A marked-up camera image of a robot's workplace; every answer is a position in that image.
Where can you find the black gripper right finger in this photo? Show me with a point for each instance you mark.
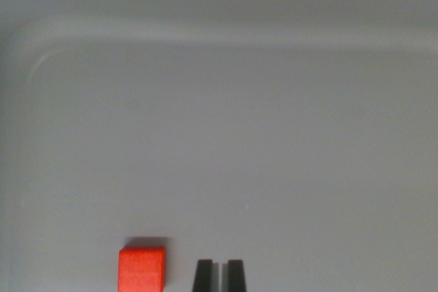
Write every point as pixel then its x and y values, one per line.
pixel 236 276

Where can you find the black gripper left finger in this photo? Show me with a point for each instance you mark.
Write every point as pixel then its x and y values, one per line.
pixel 203 276

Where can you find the red block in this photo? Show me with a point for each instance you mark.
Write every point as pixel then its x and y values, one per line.
pixel 141 269

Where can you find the grey plastic bin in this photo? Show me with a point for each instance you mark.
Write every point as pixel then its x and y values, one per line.
pixel 219 117

